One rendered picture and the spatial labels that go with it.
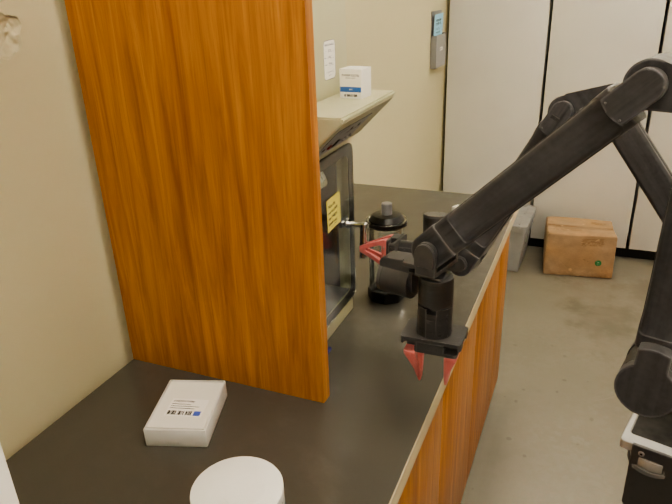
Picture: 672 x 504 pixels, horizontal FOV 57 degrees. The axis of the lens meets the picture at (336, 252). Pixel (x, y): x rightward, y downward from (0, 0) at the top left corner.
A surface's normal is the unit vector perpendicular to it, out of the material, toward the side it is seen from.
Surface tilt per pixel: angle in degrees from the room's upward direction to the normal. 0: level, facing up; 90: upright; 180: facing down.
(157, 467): 0
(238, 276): 90
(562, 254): 92
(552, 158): 86
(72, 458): 0
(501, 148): 90
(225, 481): 0
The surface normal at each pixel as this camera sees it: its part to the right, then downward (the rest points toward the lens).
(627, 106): -0.59, 0.32
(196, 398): -0.04, -0.92
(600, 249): -0.25, 0.36
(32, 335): 0.92, 0.12
